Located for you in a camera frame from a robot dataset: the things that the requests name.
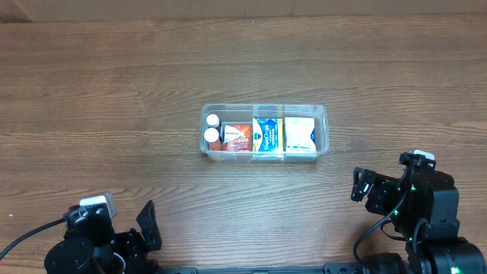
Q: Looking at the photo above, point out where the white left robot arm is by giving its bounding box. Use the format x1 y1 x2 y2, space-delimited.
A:
44 200 162 274

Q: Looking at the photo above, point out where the white bandage box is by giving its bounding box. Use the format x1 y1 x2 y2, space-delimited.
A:
284 117 317 154

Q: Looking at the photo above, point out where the black tube white cap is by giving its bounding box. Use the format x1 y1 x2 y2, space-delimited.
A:
206 113 221 130

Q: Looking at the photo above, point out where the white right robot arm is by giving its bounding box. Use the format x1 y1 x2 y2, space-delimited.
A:
351 150 486 274

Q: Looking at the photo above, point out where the blue Vicks VapoDrops box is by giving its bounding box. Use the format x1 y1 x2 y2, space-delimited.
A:
252 118 284 153

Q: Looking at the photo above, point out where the red medicine box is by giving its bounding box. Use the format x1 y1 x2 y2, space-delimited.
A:
222 123 252 152

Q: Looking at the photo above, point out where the clear plastic container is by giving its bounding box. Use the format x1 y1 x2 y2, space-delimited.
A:
200 104 329 161

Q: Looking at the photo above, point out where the orange tube white cap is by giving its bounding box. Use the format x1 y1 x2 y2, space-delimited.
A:
203 128 222 151

